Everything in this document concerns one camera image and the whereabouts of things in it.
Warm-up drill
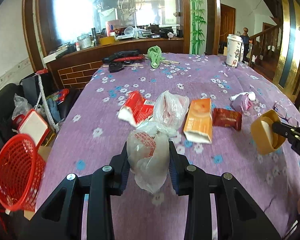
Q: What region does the yellow plastic lid cup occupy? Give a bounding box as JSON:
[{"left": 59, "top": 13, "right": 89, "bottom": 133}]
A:
[{"left": 250, "top": 109, "right": 286, "bottom": 155}]

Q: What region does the clear plastic bag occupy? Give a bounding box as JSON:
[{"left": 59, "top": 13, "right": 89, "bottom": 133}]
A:
[{"left": 127, "top": 90, "right": 190, "bottom": 194}]

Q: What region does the white plastic bottle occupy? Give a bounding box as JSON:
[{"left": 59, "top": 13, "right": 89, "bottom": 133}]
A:
[{"left": 229, "top": 91, "right": 256, "bottom": 101}]

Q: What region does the crumpled purple wrapper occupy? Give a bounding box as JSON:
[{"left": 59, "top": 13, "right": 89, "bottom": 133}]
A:
[{"left": 231, "top": 96, "right": 252, "bottom": 113}]

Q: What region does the purple floral tablecloth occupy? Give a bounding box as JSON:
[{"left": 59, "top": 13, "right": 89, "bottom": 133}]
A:
[{"left": 37, "top": 54, "right": 300, "bottom": 235}]

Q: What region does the dark red snack wrapper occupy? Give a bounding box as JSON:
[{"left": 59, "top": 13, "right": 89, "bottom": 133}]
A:
[{"left": 212, "top": 108, "right": 242, "bottom": 131}]

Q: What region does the red plastic basket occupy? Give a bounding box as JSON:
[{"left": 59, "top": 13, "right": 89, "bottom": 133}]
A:
[{"left": 0, "top": 134, "right": 46, "bottom": 212}]

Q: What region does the wooden stair railing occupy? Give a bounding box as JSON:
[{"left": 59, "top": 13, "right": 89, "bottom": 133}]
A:
[{"left": 247, "top": 25, "right": 282, "bottom": 67}]

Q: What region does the orange carton box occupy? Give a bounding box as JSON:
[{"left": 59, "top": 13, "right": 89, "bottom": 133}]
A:
[{"left": 183, "top": 99, "right": 213, "bottom": 144}]

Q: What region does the white cartoon paper cup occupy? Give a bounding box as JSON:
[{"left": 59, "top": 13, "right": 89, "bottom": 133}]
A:
[{"left": 226, "top": 34, "right": 244, "bottom": 67}]

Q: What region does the red white lidded box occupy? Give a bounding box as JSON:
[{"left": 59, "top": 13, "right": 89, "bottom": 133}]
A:
[{"left": 18, "top": 109, "right": 50, "bottom": 145}]

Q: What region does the red white snack bag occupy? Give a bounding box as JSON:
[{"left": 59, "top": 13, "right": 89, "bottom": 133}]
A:
[{"left": 118, "top": 91, "right": 155, "bottom": 127}]

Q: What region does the wooden counter shelf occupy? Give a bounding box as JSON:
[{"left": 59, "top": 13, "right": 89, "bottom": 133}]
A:
[{"left": 46, "top": 38, "right": 184, "bottom": 90}]

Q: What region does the green cloth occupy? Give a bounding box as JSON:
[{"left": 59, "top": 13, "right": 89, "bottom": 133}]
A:
[{"left": 147, "top": 46, "right": 165, "bottom": 69}]

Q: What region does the black pouch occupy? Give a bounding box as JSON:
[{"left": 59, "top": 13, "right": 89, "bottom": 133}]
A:
[{"left": 109, "top": 61, "right": 125, "bottom": 73}]

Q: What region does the black red umbrella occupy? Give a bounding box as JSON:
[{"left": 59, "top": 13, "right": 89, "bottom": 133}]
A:
[{"left": 102, "top": 50, "right": 143, "bottom": 63}]

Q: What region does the black bag with rope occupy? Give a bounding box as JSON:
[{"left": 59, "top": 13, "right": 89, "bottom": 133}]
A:
[{"left": 19, "top": 69, "right": 59, "bottom": 133}]

